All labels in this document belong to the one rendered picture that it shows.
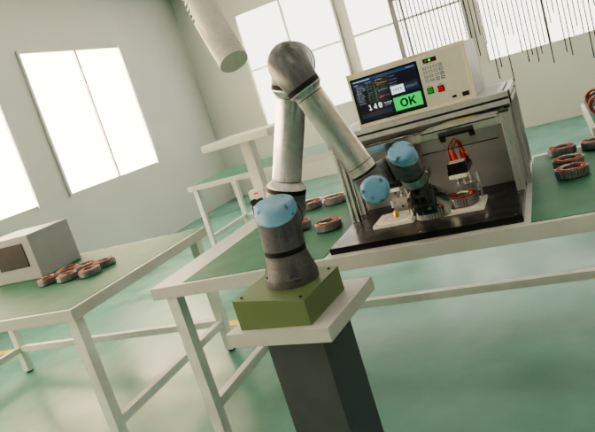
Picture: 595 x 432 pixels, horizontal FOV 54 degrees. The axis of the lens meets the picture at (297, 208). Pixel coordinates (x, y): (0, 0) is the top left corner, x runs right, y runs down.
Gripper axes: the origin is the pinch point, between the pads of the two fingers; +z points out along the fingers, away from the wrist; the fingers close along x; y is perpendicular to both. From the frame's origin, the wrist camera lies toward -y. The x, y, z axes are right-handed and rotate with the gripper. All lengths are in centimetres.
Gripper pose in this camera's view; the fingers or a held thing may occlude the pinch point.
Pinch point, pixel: (433, 210)
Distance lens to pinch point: 194.1
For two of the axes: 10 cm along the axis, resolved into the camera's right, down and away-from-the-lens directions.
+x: 9.0, -1.7, -4.0
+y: -0.9, 8.3, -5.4
